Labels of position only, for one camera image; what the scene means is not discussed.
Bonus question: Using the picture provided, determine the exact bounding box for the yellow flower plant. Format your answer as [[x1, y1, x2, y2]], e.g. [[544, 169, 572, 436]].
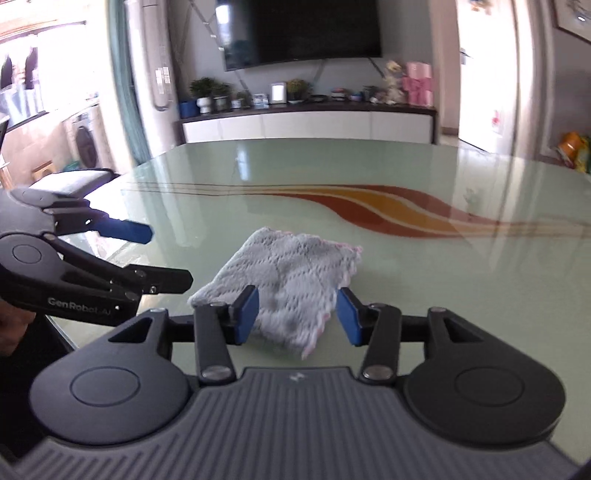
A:
[[286, 79, 311, 103]]

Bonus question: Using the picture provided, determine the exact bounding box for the blonde doll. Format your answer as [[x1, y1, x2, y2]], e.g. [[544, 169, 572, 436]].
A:
[[383, 59, 407, 105]]

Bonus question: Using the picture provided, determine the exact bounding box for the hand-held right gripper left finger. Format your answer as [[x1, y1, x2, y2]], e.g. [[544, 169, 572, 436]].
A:
[[108, 285, 260, 384]]

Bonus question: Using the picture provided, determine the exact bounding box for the orange snack bag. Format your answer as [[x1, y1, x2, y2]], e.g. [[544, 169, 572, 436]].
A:
[[556, 131, 583, 163]]

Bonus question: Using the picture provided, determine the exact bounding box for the white tower air conditioner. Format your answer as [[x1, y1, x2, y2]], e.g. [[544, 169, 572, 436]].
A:
[[124, 0, 186, 155]]

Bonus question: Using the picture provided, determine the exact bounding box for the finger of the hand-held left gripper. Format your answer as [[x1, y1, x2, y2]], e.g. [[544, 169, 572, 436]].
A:
[[50, 235, 194, 306], [42, 198, 154, 244]]

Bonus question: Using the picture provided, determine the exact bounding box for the teal curtain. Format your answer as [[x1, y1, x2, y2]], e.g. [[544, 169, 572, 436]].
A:
[[108, 0, 151, 168]]

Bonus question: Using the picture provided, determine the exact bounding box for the green snack bag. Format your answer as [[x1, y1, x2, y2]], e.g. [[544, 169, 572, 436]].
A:
[[574, 136, 591, 175]]

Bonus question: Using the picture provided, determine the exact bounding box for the potted plant in grey pot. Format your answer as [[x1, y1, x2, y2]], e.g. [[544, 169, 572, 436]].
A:
[[212, 83, 232, 112]]

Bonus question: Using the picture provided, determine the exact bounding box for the grey fluffy towel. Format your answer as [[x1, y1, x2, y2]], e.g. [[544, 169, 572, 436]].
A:
[[187, 226, 363, 361]]

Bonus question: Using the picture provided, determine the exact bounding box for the white television cabinet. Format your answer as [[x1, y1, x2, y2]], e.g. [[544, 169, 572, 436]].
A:
[[174, 103, 439, 145]]

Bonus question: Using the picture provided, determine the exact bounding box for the potted plant in white pot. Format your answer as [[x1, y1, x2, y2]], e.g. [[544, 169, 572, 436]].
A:
[[189, 77, 218, 114]]

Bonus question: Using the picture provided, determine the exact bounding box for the white door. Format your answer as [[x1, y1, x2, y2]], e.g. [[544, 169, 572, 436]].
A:
[[457, 0, 519, 154]]

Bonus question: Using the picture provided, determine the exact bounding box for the black flat television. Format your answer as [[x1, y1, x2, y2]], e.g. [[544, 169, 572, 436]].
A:
[[215, 0, 384, 72]]

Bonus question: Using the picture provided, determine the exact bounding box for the framed wall painting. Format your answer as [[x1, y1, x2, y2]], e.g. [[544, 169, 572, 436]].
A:
[[553, 0, 591, 45]]

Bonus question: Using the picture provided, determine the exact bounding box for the washing machine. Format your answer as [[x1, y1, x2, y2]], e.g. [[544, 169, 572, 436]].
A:
[[64, 103, 105, 170]]

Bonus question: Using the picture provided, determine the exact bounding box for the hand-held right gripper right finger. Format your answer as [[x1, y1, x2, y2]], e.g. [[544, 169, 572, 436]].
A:
[[335, 287, 493, 384]]

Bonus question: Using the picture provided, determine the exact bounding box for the pink gift box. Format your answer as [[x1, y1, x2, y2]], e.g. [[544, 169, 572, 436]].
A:
[[401, 62, 435, 107]]

